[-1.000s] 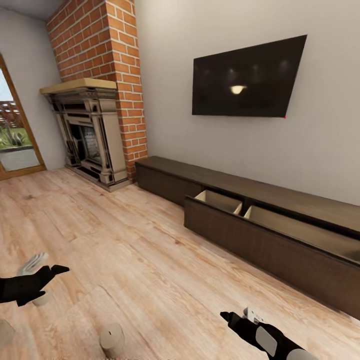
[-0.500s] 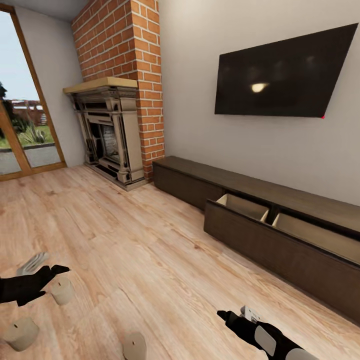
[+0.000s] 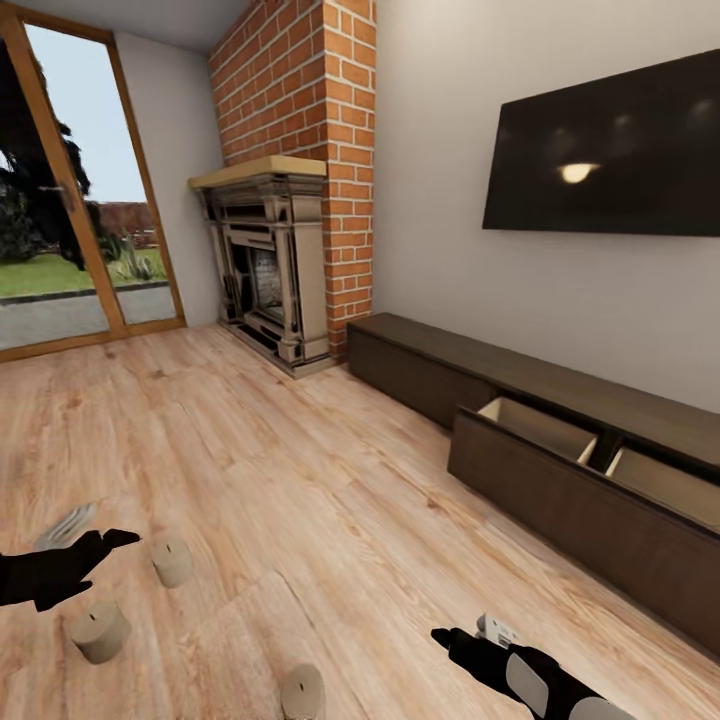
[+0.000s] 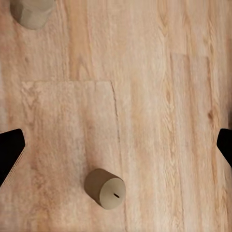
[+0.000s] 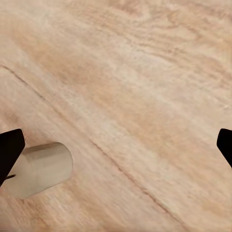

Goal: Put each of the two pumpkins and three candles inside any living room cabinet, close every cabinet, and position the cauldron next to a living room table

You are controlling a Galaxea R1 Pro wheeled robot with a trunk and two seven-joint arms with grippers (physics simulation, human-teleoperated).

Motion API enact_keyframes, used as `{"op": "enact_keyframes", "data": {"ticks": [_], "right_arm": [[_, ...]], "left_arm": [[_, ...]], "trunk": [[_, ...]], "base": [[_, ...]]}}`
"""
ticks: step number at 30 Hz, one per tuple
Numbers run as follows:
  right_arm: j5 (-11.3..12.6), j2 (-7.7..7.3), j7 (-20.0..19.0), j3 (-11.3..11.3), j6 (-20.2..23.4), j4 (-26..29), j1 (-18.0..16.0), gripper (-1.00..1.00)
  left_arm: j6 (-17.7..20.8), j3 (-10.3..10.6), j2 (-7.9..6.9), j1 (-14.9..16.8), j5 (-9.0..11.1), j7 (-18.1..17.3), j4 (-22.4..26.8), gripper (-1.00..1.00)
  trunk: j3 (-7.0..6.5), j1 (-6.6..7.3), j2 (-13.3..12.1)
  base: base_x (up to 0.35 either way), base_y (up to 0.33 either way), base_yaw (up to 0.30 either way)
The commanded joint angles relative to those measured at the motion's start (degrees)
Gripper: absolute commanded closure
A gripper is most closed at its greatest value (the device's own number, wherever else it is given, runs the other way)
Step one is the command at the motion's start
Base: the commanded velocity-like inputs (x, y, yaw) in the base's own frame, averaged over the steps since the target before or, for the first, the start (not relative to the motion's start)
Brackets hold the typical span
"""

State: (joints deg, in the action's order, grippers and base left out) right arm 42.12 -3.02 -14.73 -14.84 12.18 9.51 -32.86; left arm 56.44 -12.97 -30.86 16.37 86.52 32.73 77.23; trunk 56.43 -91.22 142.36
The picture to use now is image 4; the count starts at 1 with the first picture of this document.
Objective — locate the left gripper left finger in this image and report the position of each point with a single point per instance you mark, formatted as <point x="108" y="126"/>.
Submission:
<point x="12" y="144"/>

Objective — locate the pillar candle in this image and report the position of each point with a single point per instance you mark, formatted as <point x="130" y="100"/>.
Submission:
<point x="107" y="189"/>
<point x="32" y="14"/>

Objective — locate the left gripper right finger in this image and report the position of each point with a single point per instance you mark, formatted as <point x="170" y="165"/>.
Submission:
<point x="224" y="143"/>

